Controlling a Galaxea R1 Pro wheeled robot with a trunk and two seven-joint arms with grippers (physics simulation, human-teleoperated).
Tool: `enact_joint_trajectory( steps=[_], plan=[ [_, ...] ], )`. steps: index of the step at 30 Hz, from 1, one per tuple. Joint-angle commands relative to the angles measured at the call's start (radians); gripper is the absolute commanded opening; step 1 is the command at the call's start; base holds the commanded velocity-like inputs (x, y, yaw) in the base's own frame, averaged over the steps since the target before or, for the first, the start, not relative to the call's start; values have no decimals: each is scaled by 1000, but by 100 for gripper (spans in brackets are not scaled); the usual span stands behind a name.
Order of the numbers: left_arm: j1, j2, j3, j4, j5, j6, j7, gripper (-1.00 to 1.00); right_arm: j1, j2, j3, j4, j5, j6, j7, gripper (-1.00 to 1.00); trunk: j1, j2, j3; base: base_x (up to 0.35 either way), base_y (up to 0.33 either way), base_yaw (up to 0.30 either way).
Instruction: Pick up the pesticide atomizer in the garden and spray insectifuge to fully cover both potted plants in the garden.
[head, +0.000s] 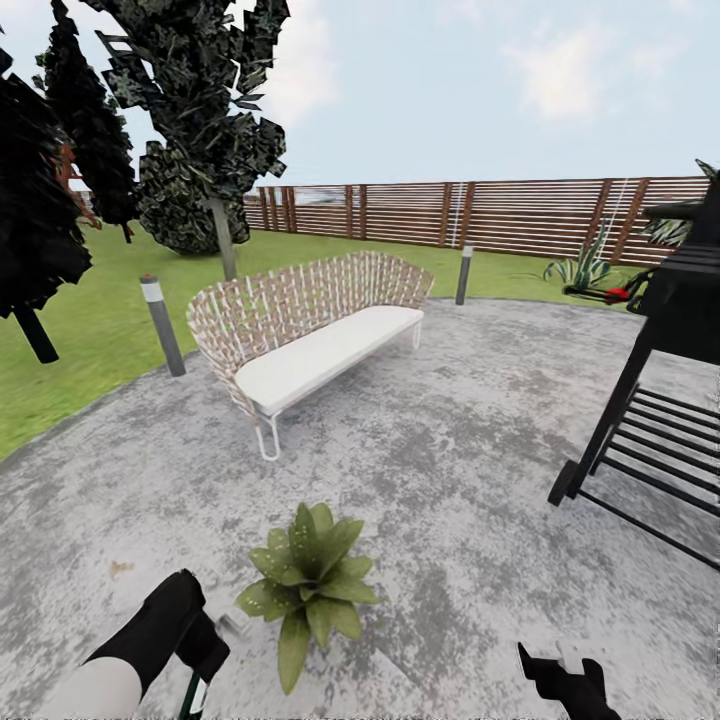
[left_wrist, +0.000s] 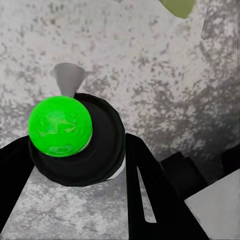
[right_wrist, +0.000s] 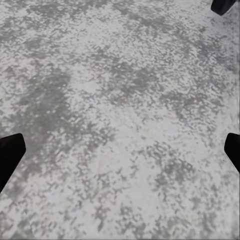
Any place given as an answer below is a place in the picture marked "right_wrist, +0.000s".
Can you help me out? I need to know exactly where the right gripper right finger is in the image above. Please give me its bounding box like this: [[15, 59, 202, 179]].
[[224, 132, 240, 173]]

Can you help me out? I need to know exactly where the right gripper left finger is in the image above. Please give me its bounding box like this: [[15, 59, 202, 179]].
[[0, 133, 26, 193]]

